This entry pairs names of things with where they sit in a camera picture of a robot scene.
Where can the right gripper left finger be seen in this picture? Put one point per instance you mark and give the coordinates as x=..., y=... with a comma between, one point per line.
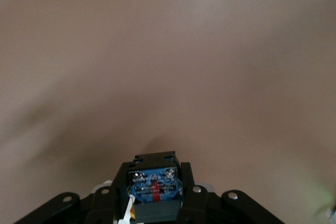
x=105, y=203

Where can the brown table mat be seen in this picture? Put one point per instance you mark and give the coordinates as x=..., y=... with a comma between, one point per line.
x=157, y=64

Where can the red push button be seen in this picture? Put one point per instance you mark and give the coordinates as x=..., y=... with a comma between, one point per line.
x=155, y=182

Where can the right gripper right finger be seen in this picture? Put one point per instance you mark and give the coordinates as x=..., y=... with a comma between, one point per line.
x=199, y=205

